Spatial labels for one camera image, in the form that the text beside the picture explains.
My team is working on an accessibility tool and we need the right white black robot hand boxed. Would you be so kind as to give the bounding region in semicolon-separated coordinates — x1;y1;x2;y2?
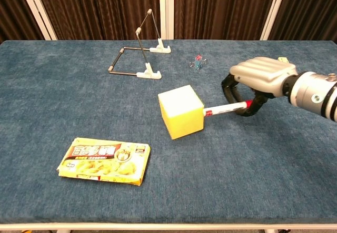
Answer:
221;56;300;117

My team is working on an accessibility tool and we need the red and white marker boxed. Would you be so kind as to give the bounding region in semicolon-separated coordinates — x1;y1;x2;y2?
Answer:
204;99;255;117

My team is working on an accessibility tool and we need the yellow foam cube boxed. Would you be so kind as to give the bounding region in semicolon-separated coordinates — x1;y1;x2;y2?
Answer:
157;84;205;140

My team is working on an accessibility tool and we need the small red blue clip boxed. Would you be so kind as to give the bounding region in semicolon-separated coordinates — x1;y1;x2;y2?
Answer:
190;55;206;70

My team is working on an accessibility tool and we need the brown pleated partition panel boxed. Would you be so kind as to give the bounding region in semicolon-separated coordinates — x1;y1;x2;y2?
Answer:
0;0;57;44
17;0;167;41
260;0;337;42
159;0;289;41

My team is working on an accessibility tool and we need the yellow snack box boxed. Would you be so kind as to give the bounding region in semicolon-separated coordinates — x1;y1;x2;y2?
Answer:
56;137;152;187

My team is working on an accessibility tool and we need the blue felt table cover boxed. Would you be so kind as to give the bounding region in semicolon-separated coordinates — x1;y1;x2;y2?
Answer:
0;39;337;225

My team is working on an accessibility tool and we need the wire stand with white feet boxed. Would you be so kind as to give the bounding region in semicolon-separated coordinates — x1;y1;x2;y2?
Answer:
107;8;172;80

